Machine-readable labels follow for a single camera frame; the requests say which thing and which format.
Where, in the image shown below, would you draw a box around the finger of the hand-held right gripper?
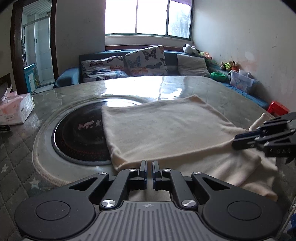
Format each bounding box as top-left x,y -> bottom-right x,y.
232,130 -> 296,150
234,113 -> 296,141

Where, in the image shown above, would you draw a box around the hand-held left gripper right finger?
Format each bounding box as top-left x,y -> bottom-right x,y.
152,160 -> 234,207

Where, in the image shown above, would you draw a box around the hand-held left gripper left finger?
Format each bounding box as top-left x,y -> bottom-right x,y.
69,160 -> 148,208

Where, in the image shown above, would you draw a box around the cream sweatshirt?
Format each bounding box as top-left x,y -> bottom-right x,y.
101,94 -> 279,202

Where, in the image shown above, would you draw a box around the blue blanket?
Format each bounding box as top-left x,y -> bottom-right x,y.
209,62 -> 270,110

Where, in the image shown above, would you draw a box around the red plastic stool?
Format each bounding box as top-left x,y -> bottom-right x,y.
267,101 -> 290,117

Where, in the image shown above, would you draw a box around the clear plastic storage box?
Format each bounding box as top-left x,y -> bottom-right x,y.
228,69 -> 259,94

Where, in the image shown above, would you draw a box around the green plastic bowl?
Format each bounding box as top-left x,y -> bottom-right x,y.
211,72 -> 228,82

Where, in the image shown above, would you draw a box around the brown and green plush toys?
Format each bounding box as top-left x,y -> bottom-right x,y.
220,60 -> 239,72

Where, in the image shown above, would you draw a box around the round black induction cooktop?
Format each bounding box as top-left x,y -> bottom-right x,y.
51,98 -> 149,163

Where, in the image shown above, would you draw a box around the grey pillow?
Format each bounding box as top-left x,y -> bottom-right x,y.
177,53 -> 211,78

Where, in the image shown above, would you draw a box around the panda plush toy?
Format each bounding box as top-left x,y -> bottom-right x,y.
182,44 -> 201,56

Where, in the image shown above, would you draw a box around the teal corner sofa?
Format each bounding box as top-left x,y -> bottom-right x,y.
53,49 -> 270,110

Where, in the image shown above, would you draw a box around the large butterfly print pillow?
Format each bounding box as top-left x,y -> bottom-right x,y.
124,45 -> 168,77

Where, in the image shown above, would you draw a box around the pink white tissue box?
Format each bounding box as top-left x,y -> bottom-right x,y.
0,85 -> 36,126

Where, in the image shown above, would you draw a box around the small blue cabinet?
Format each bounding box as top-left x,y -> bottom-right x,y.
23,63 -> 38,93

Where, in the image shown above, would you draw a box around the window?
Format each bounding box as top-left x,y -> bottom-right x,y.
105,0 -> 194,39

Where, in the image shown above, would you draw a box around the dark wooden sideboard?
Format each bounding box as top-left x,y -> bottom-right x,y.
0,73 -> 12,93

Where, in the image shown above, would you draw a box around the dark wooden door frame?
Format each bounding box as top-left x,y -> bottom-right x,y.
10,0 -> 59,95

